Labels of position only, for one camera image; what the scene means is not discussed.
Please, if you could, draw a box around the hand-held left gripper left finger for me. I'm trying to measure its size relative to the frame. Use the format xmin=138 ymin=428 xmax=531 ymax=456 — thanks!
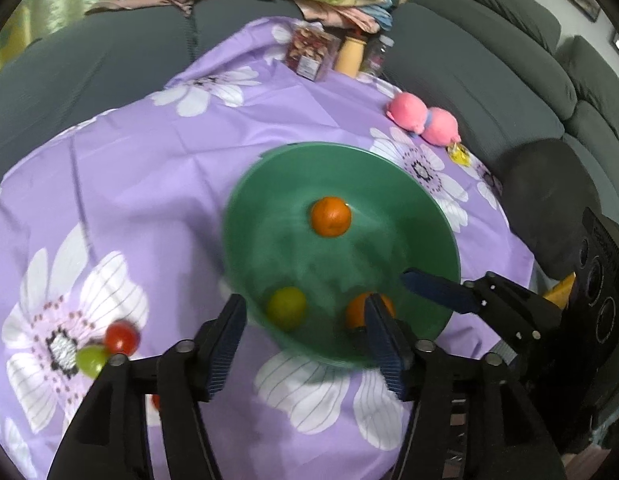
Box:
xmin=46 ymin=294 xmax=247 ymax=480

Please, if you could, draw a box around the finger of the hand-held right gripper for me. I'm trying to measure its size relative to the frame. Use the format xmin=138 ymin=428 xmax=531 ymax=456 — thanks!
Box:
xmin=400 ymin=268 xmax=565 ymax=343

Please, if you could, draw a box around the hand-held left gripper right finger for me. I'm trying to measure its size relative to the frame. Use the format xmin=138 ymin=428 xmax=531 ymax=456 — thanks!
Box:
xmin=364 ymin=294 xmax=567 ymax=480

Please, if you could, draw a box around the orange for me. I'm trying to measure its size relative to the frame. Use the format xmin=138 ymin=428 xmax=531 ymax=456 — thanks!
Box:
xmin=345 ymin=292 xmax=396 ymax=331
xmin=310 ymin=196 xmax=353 ymax=238

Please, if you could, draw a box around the yellow-green lemon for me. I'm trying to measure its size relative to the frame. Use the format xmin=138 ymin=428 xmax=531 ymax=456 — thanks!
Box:
xmin=266 ymin=286 xmax=308 ymax=332

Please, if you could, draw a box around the green plastic bowl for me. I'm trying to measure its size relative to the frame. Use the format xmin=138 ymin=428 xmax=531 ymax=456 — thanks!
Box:
xmin=223 ymin=142 xmax=461 ymax=368

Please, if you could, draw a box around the dark grey cushion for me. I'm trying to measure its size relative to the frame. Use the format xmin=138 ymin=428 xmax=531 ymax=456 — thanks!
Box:
xmin=502 ymin=137 xmax=603 ymax=281

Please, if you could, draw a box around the green mango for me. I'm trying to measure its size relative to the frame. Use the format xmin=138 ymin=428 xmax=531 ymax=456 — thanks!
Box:
xmin=76 ymin=345 xmax=112 ymax=378

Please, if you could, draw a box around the pink plush toy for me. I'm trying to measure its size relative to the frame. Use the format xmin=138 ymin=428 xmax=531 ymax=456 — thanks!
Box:
xmin=387 ymin=92 xmax=463 ymax=147

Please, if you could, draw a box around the purple floral tablecloth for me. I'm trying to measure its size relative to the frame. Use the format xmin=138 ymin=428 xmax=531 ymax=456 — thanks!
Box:
xmin=0 ymin=16 xmax=535 ymax=480

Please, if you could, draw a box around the clear plastic bottle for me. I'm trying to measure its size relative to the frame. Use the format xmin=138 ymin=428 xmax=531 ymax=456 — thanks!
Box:
xmin=362 ymin=35 xmax=395 ymax=77

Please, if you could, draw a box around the yellow bottle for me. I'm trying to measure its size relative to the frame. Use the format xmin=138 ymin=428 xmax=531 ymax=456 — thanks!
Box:
xmin=334 ymin=30 xmax=369 ymax=78

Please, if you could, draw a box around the grey sofa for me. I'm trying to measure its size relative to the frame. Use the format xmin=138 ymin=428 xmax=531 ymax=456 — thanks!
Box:
xmin=0 ymin=0 xmax=619 ymax=286

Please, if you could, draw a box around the clear box of dried snacks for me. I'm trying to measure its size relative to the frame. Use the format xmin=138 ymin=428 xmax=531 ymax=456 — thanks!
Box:
xmin=284 ymin=22 xmax=343 ymax=82

